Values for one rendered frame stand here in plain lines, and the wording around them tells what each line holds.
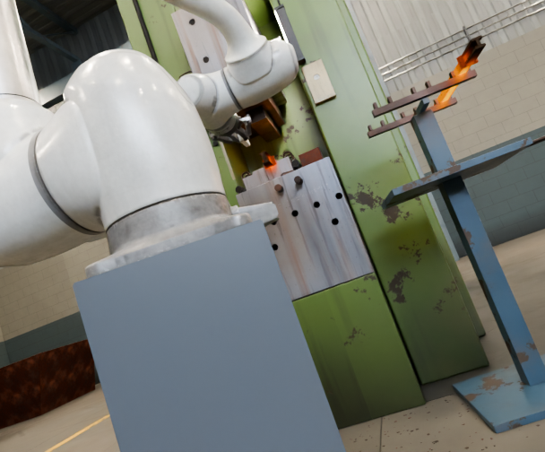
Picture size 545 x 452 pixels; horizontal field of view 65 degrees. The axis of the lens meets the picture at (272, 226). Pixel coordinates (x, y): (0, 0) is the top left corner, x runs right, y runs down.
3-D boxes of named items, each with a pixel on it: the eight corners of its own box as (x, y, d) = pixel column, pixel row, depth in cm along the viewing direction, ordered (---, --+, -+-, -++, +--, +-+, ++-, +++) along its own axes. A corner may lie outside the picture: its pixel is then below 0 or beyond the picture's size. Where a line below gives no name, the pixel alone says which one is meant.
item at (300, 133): (341, 180, 210) (277, 19, 222) (263, 211, 217) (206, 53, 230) (341, 183, 219) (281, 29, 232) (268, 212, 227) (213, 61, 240)
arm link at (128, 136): (196, 182, 45) (134, 1, 48) (56, 245, 49) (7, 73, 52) (246, 200, 60) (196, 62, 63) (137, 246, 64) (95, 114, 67)
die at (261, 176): (295, 174, 166) (287, 154, 167) (247, 194, 169) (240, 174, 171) (310, 190, 207) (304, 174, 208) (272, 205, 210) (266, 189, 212)
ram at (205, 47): (287, 56, 170) (253, -30, 175) (200, 97, 177) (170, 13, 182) (303, 95, 210) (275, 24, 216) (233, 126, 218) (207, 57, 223)
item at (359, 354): (427, 404, 144) (374, 272, 151) (320, 435, 151) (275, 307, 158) (411, 363, 199) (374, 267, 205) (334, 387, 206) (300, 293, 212)
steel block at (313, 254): (374, 271, 151) (328, 156, 157) (274, 307, 158) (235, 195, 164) (374, 266, 205) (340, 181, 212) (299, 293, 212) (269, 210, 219)
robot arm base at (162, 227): (288, 210, 46) (271, 162, 47) (82, 281, 43) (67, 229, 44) (276, 236, 64) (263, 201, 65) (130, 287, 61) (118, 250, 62)
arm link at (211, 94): (203, 140, 109) (248, 117, 107) (175, 121, 94) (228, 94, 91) (187, 102, 111) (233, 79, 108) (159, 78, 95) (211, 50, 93)
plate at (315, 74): (335, 94, 176) (321, 58, 179) (315, 103, 178) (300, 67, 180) (336, 96, 178) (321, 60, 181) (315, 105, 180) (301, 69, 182)
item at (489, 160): (533, 143, 119) (530, 136, 119) (393, 195, 123) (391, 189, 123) (494, 168, 148) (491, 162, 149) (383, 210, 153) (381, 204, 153)
